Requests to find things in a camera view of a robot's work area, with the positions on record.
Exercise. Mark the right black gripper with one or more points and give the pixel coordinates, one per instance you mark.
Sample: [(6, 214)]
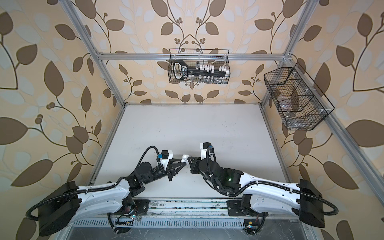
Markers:
[(194, 167)]

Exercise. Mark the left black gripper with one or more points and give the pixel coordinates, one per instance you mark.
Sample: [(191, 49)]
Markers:
[(170, 170)]

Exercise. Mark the white round charging case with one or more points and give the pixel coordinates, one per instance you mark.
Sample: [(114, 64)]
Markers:
[(185, 158)]

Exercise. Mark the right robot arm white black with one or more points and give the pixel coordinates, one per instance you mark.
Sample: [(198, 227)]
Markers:
[(260, 195)]

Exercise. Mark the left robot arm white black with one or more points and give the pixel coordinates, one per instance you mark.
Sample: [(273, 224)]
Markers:
[(70, 202)]

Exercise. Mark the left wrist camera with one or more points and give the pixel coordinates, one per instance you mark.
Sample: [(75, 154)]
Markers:
[(164, 158)]

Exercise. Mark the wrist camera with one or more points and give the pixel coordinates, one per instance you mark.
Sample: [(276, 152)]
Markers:
[(206, 147), (164, 158)]

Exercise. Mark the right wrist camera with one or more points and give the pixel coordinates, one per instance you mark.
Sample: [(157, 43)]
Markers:
[(206, 147)]

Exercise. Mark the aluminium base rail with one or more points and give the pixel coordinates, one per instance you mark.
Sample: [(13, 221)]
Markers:
[(201, 208)]

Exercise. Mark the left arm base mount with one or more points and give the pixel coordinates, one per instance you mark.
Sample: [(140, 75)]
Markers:
[(133, 207)]

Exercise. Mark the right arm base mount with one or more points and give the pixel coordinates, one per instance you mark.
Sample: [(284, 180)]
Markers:
[(242, 208)]

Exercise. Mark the black tool rack with handle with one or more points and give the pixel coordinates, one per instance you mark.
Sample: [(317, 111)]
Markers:
[(181, 70)]

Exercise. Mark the back wire basket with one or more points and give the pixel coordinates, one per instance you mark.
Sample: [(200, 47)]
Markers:
[(217, 57)]

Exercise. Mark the wire basket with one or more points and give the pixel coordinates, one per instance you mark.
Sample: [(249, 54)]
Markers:
[(300, 102), (217, 57)]

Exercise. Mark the right wire basket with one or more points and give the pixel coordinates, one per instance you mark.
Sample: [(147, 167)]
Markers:
[(300, 102)]

